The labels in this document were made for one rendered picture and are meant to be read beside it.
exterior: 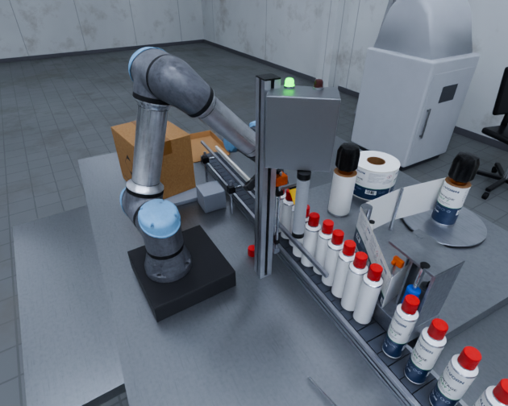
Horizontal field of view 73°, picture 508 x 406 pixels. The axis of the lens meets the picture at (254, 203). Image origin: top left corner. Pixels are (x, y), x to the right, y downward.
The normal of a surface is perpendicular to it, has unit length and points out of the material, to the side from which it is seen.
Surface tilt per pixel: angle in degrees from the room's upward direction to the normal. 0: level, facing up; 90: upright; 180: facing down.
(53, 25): 90
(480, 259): 0
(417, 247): 0
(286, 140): 90
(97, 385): 0
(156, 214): 9
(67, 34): 90
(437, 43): 71
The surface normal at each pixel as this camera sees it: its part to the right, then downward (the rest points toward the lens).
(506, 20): -0.84, 0.30
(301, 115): -0.13, 0.56
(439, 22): 0.49, 0.20
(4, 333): 0.00, -0.82
